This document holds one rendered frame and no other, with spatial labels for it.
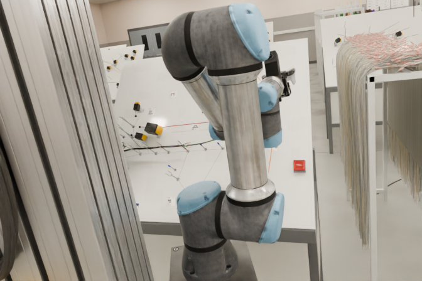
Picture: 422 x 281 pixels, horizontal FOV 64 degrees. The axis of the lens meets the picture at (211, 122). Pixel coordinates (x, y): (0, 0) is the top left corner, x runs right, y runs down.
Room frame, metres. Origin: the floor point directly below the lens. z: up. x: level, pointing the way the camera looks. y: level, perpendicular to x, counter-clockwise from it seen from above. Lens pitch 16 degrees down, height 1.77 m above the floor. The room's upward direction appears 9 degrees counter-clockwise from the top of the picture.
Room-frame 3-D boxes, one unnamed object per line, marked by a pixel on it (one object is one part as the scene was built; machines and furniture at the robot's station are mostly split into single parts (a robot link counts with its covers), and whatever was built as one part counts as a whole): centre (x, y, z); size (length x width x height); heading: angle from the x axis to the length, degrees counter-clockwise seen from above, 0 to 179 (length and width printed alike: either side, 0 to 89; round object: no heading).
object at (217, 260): (0.76, 0.06, 1.21); 0.15 x 0.15 x 0.10
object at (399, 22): (4.12, -2.11, 0.83); 1.18 x 0.72 x 1.65; 72
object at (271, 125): (0.96, -0.15, 1.46); 0.11 x 0.08 x 0.11; 67
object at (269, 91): (0.95, -0.17, 1.56); 0.11 x 0.08 x 0.09; 157
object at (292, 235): (1.47, 0.17, 0.83); 1.18 x 0.05 x 0.06; 71
